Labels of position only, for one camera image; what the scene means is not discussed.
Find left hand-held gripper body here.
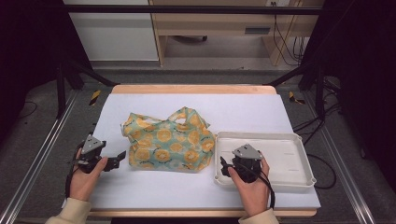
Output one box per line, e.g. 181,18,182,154
74,133,109,174

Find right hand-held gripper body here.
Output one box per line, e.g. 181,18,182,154
231,143,264,184

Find fruit print shopping bag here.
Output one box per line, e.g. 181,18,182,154
120,105,217,173

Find person's right hand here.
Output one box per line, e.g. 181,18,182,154
227,157,271,217

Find person's left hand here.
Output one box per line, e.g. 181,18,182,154
68,148,108,203

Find white plastic tray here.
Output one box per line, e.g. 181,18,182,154
213,131,318,193

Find yellow black tape strip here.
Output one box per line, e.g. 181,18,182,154
89,90,103,106
288,91,306,105

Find black metal stand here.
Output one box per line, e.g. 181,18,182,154
263,59,329,121
55,57,120,119

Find white table mat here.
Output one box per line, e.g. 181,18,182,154
62,93,321,210

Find white cabinet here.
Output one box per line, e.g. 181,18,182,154
63,0,160,62

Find black curtain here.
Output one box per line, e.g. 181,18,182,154
300,0,396,190
0,0,93,143

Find wooden desk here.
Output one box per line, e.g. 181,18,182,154
148,0,325,67

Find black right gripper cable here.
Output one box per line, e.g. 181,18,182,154
239,162,276,210

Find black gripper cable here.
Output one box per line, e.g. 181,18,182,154
64,141,86,199
239,162,276,210

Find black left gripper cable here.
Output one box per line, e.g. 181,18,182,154
64,141,86,199

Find aluminium floor rail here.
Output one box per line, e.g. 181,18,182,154
0,89,80,224
302,92,378,224

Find thin black floor cable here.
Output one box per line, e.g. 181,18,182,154
18,100,38,119

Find black floor cable bundle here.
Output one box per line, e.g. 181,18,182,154
291,77,343,147

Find black looped floor cable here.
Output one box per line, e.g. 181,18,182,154
305,153,338,190

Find black hanging desk cables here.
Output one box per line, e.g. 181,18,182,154
271,1,308,67

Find black horizontal frame bar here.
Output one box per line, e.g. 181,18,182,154
62,4,323,16

